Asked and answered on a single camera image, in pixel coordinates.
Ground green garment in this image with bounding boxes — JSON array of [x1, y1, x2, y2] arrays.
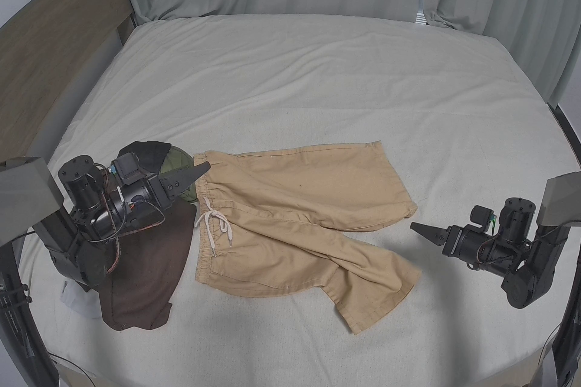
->
[[159, 148, 198, 203]]

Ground black garment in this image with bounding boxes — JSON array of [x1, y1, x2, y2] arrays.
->
[[117, 141, 172, 175]]

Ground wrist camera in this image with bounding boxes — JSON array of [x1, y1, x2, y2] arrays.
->
[[470, 205, 496, 234], [111, 152, 153, 186]]

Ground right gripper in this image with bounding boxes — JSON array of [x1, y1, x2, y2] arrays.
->
[[441, 224, 501, 272]]

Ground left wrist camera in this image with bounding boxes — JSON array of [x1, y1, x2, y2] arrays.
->
[[111, 152, 153, 186]]

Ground beige shorts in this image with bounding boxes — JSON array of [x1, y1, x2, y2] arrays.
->
[[193, 140, 423, 336]]

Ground bed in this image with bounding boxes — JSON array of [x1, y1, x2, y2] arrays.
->
[[0, 0, 581, 387]]

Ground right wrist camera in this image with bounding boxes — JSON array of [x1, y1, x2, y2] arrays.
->
[[470, 205, 496, 234]]

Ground brown shorts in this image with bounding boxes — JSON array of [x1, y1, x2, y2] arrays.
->
[[99, 170, 197, 331]]

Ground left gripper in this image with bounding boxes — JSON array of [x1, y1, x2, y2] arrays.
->
[[92, 173, 176, 242]]

